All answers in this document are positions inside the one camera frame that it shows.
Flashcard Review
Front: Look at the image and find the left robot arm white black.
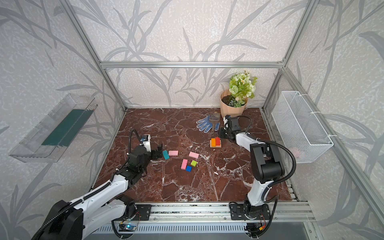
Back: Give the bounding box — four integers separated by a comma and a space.
32, 129, 163, 240

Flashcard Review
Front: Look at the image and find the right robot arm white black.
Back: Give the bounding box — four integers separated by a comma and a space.
219, 115, 297, 221

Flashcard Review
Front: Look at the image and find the teal block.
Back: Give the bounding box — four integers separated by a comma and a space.
163, 150, 170, 160

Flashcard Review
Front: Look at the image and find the pink block left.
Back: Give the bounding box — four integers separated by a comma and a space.
168, 151, 179, 157

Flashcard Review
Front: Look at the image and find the pink block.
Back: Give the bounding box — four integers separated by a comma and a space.
189, 152, 200, 159
181, 159, 188, 170
168, 151, 179, 157

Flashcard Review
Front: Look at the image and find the pink block lower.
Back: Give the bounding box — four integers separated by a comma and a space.
181, 159, 188, 170

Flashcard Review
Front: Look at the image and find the pink block middle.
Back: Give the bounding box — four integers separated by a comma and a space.
189, 152, 200, 159

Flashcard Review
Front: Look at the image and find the beige flower pot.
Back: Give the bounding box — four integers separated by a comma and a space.
220, 90, 248, 118

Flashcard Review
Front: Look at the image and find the grey slotted scoop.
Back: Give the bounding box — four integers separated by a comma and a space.
209, 112, 221, 132

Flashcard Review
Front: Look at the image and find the blue dotted work glove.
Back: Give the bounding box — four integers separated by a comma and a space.
196, 116, 214, 134

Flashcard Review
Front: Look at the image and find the green artificial plant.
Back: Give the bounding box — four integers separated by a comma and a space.
229, 70, 258, 108

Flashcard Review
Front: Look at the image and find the green circuit board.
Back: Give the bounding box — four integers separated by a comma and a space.
119, 223, 137, 232

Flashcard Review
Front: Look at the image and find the clear plastic tray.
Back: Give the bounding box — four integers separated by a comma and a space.
9, 94, 98, 163

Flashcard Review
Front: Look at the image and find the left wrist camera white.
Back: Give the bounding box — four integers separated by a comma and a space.
140, 135, 151, 152

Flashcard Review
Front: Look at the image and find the white wire basket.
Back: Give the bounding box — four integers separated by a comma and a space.
272, 91, 334, 164

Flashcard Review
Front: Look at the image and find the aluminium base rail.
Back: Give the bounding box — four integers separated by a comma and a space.
62, 201, 316, 224

